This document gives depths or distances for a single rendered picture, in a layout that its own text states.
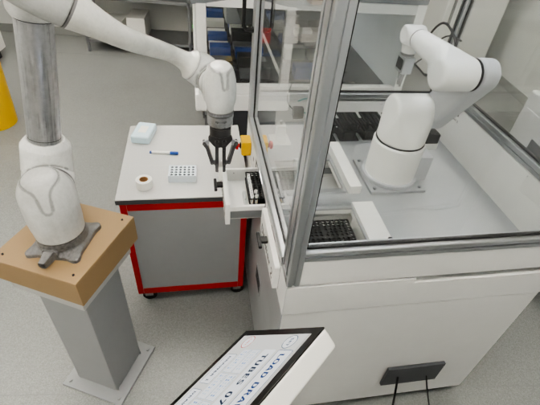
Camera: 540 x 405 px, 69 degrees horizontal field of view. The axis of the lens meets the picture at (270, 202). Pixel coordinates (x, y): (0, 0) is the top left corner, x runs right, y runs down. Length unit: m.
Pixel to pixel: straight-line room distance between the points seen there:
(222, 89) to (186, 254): 1.00
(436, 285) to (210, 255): 1.10
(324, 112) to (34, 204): 0.88
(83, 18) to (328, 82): 0.64
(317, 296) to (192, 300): 1.18
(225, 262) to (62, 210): 1.00
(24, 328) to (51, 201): 1.23
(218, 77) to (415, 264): 0.83
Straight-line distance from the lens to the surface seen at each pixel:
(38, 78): 1.37
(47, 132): 1.45
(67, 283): 1.39
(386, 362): 1.80
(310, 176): 0.91
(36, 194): 1.32
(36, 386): 2.26
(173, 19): 5.71
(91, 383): 2.16
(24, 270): 1.48
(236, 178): 1.72
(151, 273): 2.15
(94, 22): 1.16
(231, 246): 2.01
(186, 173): 1.84
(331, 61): 0.79
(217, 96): 1.30
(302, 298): 1.26
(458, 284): 1.48
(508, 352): 2.62
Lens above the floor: 1.89
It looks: 40 degrees down
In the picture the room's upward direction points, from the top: 6 degrees clockwise
